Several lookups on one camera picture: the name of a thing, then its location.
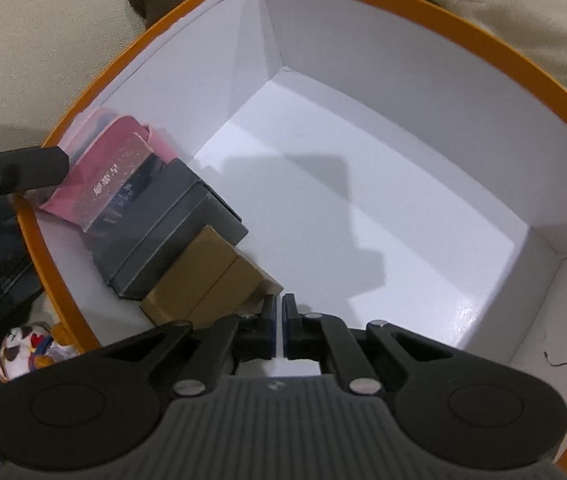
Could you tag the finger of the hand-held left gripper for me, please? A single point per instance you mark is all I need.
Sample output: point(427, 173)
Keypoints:
point(38, 170)

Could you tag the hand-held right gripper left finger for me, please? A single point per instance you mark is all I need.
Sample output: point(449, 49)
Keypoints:
point(270, 327)

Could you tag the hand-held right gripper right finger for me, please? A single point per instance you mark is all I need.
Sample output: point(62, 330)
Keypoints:
point(292, 327)

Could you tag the pink case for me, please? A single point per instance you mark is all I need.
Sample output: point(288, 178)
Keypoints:
point(88, 132)

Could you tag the mauve picture box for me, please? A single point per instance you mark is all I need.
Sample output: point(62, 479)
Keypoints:
point(108, 180)

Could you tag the brown cardboard box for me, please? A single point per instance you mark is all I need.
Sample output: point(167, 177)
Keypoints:
point(198, 280)

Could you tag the bear plush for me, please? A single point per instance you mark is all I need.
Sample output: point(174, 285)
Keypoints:
point(23, 352)

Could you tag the dark grey gift box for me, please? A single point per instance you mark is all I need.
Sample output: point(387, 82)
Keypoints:
point(173, 230)

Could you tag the orange cardboard storage box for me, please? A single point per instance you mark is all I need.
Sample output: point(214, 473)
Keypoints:
point(363, 185)

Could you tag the beige fabric sofa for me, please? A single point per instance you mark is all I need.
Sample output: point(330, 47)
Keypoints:
point(38, 60)

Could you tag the beige sofa cushion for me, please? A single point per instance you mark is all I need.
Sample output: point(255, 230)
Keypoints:
point(513, 10)

